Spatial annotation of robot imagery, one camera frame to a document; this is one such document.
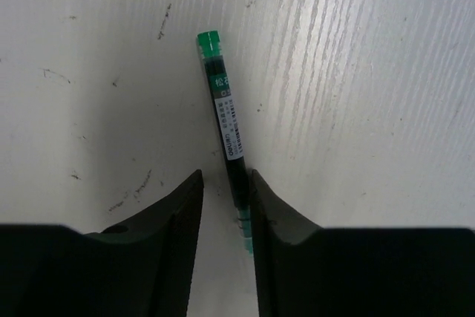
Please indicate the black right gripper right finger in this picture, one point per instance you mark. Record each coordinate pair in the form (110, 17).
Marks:
(303, 269)

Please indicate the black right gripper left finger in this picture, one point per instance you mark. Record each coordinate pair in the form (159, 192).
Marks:
(141, 266)

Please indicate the green ink pen refill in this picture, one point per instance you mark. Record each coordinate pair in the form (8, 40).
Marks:
(227, 122)

